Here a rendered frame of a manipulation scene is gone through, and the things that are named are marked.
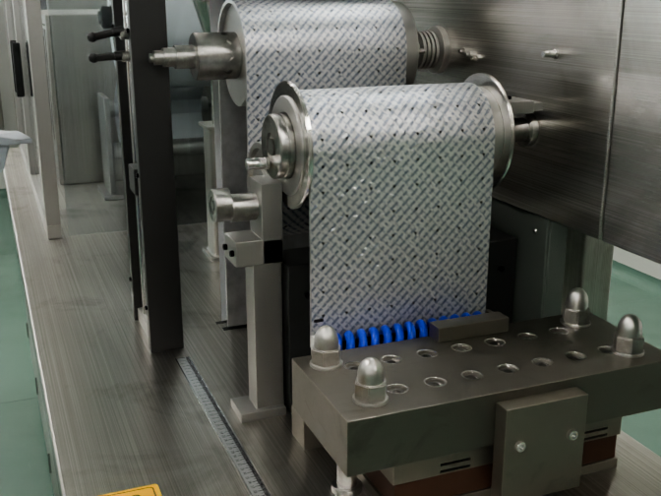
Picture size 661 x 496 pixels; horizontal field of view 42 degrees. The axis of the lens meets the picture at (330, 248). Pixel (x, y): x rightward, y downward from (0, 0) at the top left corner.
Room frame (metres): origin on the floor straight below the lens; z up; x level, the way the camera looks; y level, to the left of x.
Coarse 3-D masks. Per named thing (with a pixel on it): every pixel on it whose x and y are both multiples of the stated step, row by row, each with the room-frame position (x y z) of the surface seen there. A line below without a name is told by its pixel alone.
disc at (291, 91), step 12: (288, 84) 0.98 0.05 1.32; (276, 96) 1.02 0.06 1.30; (288, 96) 0.98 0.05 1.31; (300, 96) 0.95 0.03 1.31; (300, 108) 0.95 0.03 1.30; (300, 120) 0.95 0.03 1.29; (312, 144) 0.92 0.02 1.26; (312, 156) 0.92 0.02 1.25; (312, 168) 0.92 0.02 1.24; (300, 192) 0.95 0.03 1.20; (288, 204) 0.99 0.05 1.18; (300, 204) 0.95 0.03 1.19
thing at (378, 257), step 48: (384, 192) 0.97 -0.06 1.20; (432, 192) 0.99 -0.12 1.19; (480, 192) 1.01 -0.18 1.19; (336, 240) 0.94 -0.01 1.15; (384, 240) 0.97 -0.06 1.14; (432, 240) 0.99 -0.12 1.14; (480, 240) 1.01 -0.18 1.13; (336, 288) 0.94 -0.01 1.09; (384, 288) 0.97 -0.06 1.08; (432, 288) 0.99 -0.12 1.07; (480, 288) 1.02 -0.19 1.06
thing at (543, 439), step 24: (504, 408) 0.78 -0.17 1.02; (528, 408) 0.79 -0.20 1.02; (552, 408) 0.80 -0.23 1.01; (576, 408) 0.81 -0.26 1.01; (504, 432) 0.78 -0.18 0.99; (528, 432) 0.79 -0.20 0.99; (552, 432) 0.80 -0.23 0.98; (576, 432) 0.81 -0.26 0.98; (504, 456) 0.78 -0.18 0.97; (528, 456) 0.79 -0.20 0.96; (552, 456) 0.80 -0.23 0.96; (576, 456) 0.81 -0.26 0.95; (504, 480) 0.78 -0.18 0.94; (528, 480) 0.79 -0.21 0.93; (552, 480) 0.80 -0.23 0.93; (576, 480) 0.81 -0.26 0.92
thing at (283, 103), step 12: (492, 96) 1.05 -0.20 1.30; (276, 108) 1.01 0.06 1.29; (288, 108) 0.97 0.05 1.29; (492, 108) 1.04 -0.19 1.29; (300, 132) 0.94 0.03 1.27; (300, 144) 0.94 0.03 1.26; (300, 156) 0.94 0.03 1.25; (300, 168) 0.94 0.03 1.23; (288, 180) 0.98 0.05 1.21; (300, 180) 0.94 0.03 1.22; (288, 192) 0.98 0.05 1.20
